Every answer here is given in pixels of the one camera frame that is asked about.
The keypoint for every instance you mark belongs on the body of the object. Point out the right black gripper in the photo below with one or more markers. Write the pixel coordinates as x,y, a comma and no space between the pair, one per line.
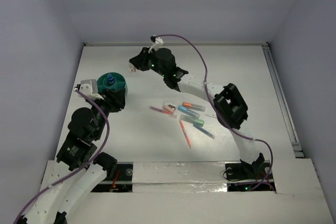
140,60

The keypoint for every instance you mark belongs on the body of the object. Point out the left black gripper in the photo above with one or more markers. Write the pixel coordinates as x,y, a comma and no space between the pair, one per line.
115,98

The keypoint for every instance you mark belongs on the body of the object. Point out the green round pen holder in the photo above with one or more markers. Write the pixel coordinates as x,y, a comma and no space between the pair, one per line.
120,82

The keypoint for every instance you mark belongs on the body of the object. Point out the blue cap spray bottle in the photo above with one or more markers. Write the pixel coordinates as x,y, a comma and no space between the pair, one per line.
111,79

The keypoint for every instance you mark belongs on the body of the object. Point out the white beige eraser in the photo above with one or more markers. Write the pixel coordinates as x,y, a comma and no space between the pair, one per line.
132,68

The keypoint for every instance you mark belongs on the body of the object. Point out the pink pencil sharpener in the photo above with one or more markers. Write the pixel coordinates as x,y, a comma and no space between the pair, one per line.
170,108

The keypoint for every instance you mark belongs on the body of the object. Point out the pink gel pen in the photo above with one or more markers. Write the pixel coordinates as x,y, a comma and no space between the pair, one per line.
163,111

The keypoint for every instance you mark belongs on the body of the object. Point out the blue highlighter marker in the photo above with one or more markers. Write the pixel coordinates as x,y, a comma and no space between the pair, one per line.
188,112

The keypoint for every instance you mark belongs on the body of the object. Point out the orange highlighter marker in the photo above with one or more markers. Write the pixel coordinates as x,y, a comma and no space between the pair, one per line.
194,106

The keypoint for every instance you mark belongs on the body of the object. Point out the green highlighter marker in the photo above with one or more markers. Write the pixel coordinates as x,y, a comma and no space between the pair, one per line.
192,120

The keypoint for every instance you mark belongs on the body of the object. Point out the orange red pen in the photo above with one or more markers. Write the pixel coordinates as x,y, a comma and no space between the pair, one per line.
185,134

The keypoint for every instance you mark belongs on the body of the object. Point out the blue gel pen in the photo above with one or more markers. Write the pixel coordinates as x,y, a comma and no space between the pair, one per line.
204,131

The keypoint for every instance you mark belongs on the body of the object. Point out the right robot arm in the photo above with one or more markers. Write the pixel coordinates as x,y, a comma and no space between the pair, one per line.
227,102

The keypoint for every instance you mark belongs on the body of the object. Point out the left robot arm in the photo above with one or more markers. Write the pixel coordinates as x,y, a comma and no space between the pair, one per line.
79,166

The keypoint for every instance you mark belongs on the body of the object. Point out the white foil front panel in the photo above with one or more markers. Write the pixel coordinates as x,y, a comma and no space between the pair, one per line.
179,177

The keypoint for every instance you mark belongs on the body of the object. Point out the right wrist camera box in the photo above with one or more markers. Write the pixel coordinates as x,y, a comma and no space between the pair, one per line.
157,43

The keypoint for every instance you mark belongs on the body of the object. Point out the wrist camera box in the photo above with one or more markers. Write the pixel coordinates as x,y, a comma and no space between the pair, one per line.
89,88
157,43

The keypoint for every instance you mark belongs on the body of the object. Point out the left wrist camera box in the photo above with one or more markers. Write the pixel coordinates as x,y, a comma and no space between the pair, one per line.
89,88

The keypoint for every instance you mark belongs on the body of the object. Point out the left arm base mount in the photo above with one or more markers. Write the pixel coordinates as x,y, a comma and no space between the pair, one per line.
121,182

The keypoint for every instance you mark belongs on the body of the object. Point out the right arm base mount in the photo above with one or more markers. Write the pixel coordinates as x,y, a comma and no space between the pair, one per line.
240,180

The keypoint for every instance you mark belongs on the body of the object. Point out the metal side rail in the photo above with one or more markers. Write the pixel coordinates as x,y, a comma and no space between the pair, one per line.
290,127

